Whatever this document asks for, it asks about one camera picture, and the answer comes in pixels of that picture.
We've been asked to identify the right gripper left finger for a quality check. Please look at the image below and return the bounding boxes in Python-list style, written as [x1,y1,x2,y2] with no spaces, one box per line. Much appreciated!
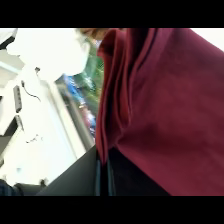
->
[36,145,99,197]

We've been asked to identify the dark red garment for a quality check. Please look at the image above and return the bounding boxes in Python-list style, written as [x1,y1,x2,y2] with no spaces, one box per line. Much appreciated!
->
[95,27,224,197]

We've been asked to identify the black cable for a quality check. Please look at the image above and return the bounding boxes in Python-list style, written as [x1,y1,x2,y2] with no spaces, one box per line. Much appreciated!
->
[20,80,42,103]

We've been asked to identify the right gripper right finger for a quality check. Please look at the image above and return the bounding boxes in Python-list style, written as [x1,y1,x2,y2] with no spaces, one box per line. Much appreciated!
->
[106,146,172,197]

